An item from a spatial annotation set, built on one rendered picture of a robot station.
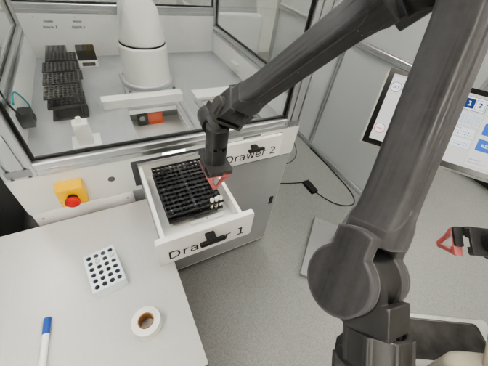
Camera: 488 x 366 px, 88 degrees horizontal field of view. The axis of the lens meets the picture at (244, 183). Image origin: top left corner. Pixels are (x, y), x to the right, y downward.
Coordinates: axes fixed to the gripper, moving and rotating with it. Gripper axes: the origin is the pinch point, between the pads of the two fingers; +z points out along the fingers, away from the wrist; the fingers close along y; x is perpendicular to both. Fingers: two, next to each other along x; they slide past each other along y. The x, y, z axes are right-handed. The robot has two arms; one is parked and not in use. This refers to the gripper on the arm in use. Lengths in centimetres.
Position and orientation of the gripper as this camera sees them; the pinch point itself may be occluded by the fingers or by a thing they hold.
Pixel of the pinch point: (213, 183)
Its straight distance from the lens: 75.1
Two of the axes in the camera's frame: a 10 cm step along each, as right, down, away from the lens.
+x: 9.0, -2.0, 3.8
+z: -1.4, 7.0, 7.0
